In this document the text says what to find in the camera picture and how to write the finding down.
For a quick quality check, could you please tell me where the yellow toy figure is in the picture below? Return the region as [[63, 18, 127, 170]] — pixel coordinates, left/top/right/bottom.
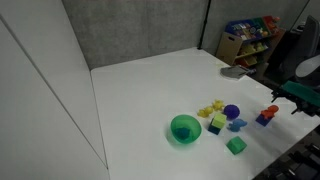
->
[[197, 106, 213, 118]]

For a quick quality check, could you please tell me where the light blue toy figure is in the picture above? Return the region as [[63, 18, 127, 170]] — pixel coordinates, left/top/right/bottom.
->
[[228, 119, 247, 132]]

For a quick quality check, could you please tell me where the grey metal plate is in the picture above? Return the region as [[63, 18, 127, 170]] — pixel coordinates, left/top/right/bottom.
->
[[220, 65, 249, 80]]

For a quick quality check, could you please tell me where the toy storage shelf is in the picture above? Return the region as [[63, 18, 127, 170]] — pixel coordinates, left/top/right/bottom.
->
[[216, 16, 285, 67]]

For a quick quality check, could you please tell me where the blue cube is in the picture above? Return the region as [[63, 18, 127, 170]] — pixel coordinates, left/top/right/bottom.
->
[[256, 114, 271, 126]]

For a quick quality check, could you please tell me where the lime green cube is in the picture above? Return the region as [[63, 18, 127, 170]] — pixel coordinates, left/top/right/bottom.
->
[[211, 113, 227, 129]]

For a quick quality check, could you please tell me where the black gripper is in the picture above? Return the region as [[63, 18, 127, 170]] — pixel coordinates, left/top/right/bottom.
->
[[272, 88, 320, 117]]

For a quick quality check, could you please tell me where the teal toy in bowl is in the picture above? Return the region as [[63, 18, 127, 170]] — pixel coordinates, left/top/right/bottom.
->
[[175, 127, 190, 140]]

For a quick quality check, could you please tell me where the black tripod stand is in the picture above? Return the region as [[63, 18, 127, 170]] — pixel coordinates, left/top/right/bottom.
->
[[197, 0, 212, 50]]

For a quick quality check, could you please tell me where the orange toy figure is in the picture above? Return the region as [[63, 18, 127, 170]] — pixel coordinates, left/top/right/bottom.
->
[[261, 105, 279, 119]]

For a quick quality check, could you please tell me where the dark teal cube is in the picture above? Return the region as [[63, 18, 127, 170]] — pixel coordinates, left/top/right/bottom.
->
[[208, 125, 221, 135]]

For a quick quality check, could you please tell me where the purple spiky ball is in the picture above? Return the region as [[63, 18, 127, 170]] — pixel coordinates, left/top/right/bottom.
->
[[223, 104, 240, 120]]

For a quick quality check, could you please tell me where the yellow spiky toy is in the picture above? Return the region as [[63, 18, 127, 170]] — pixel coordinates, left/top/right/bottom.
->
[[212, 100, 225, 111]]

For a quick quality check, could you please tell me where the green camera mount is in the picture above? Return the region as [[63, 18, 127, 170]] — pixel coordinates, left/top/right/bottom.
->
[[282, 81, 320, 107]]

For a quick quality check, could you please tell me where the green plastic bowl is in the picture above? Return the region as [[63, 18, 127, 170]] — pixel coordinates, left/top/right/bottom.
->
[[170, 114, 202, 144]]

